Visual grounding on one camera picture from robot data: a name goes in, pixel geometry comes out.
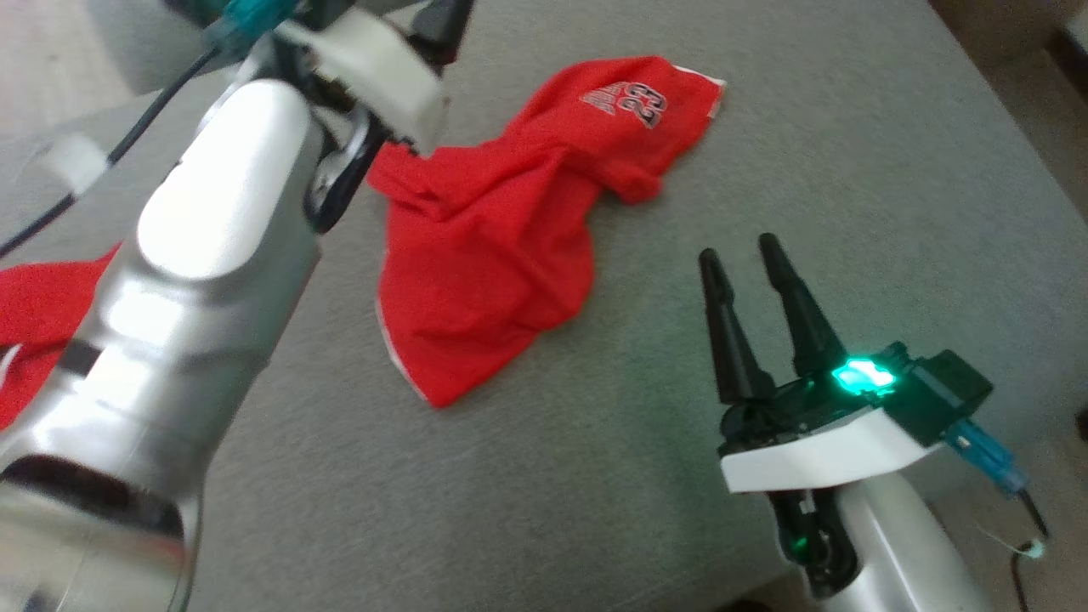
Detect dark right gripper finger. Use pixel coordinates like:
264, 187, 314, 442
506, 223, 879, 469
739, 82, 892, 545
758, 234, 847, 380
699, 248, 774, 405

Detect red shorts with white stripes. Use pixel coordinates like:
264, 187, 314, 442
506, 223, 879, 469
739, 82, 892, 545
367, 55, 728, 409

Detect grey fabric sofa seat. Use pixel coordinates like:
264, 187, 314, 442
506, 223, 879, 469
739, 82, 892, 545
0, 0, 1088, 612

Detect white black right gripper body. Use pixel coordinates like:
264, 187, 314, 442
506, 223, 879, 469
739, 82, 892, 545
719, 357, 944, 495

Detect red jersey with white sleeves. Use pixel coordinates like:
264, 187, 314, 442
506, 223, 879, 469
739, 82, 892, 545
0, 245, 122, 430

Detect teal left cable connector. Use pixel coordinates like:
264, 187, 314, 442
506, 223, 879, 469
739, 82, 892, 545
204, 0, 300, 54

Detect teal right cable connector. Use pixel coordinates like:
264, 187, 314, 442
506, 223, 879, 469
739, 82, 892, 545
943, 419, 1031, 500

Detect teal cable connector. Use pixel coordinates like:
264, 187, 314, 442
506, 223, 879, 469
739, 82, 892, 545
943, 419, 1031, 500
204, 0, 300, 54

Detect white right cable tie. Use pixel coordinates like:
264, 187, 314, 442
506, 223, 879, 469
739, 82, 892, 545
976, 523, 1048, 560

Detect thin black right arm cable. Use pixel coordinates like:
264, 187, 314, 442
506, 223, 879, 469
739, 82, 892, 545
1010, 489, 1052, 612

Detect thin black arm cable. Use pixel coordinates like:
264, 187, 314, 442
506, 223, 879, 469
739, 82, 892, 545
0, 47, 226, 260
1010, 489, 1052, 612

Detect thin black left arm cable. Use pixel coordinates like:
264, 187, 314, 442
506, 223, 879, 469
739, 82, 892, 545
0, 47, 226, 260

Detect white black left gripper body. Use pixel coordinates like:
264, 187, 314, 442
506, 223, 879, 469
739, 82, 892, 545
276, 10, 451, 156

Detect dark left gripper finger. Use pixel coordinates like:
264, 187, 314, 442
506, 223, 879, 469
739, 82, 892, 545
410, 0, 475, 67

